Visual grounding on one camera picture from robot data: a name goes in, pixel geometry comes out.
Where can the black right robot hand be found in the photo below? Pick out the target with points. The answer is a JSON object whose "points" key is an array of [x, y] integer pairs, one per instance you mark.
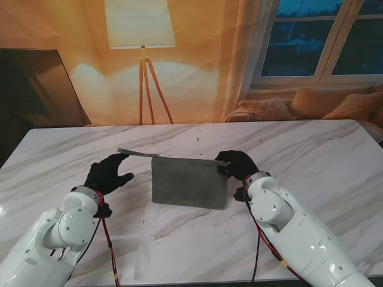
{"points": [[237, 164]]}

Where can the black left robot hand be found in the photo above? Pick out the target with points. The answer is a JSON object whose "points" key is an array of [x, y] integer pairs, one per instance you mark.
{"points": [[107, 176]]}

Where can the grey suede zip pouch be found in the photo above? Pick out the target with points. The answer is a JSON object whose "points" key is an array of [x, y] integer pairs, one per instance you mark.
{"points": [[188, 182]]}

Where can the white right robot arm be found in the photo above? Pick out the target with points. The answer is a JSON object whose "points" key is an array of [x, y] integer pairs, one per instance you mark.
{"points": [[299, 236]]}

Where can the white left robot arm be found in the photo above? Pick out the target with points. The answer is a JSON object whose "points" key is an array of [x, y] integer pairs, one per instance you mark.
{"points": [[48, 242]]}

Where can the beige sofa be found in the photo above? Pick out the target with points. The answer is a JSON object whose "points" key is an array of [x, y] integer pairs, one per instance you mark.
{"points": [[235, 115]]}

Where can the cream knitted cushion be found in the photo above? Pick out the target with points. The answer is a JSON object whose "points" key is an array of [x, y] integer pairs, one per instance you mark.
{"points": [[263, 109]]}

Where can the plain tan cushion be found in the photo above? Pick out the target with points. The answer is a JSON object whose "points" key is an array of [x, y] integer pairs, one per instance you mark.
{"points": [[317, 103]]}

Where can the beige curtain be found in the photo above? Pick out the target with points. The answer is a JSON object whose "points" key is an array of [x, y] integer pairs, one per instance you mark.
{"points": [[248, 59]]}

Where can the dark flat television screen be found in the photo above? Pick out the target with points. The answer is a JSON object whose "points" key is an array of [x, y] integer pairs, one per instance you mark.
{"points": [[36, 89]]}

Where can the orange knitted cushion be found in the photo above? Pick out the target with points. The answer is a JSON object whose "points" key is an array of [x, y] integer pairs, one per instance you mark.
{"points": [[356, 106]]}

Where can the white framed window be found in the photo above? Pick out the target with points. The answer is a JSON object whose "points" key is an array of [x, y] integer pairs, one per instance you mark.
{"points": [[293, 45]]}

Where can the floor lamp with wooden legs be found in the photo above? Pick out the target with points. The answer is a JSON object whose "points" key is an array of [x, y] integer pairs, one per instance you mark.
{"points": [[140, 24]]}

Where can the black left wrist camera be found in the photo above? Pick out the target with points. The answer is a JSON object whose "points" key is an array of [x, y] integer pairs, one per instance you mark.
{"points": [[104, 210]]}

